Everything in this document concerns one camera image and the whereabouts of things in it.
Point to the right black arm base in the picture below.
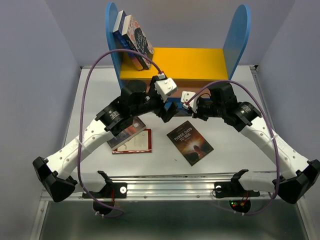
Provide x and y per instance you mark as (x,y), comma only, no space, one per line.
(241,202)

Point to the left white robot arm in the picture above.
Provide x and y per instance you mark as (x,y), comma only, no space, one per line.
(54,171)

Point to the blue Jane Eyre book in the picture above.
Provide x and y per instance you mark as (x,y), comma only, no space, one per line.
(117,34)

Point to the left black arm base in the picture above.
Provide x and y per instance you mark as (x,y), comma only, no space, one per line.
(104,192)

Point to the floral Little Women book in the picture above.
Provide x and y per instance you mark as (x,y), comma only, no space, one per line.
(136,38)

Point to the red bordered cream book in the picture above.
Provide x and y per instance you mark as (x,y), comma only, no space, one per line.
(139,144)

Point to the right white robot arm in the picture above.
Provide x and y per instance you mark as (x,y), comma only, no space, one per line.
(295,174)

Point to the blue and yellow bookshelf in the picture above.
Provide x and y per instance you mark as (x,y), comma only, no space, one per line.
(190,68)

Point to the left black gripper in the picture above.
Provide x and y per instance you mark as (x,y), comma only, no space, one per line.
(152,89)

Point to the aluminium mounting rail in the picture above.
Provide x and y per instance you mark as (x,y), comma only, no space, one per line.
(199,187)

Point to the Three Days To See book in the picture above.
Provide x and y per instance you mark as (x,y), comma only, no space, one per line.
(190,143)

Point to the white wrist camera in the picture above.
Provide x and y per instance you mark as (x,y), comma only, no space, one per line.
(189,101)
(166,87)

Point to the dark sunset paperback book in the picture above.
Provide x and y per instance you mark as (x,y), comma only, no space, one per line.
(137,127)

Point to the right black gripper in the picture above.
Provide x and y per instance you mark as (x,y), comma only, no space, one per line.
(198,115)

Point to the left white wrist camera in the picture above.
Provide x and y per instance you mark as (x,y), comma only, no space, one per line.
(166,87)

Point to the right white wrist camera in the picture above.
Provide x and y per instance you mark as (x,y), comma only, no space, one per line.
(189,101)

